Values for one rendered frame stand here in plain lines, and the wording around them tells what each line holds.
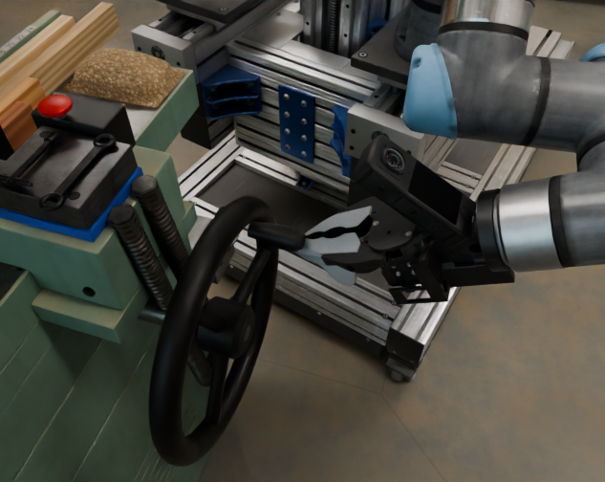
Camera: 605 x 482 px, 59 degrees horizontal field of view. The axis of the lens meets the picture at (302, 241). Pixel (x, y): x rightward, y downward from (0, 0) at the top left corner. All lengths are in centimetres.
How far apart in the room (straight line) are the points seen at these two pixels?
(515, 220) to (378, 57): 58
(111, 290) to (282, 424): 95
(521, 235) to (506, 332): 119
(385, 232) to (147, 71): 41
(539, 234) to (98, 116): 40
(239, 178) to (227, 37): 55
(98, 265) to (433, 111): 32
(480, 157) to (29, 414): 146
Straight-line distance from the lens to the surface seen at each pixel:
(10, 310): 58
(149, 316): 61
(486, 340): 160
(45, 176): 51
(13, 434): 66
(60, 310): 58
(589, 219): 45
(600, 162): 47
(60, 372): 69
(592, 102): 49
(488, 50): 48
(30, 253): 56
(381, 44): 102
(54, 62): 81
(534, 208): 45
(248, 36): 123
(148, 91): 75
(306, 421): 142
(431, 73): 47
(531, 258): 46
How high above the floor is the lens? 131
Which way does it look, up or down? 49 degrees down
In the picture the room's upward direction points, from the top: straight up
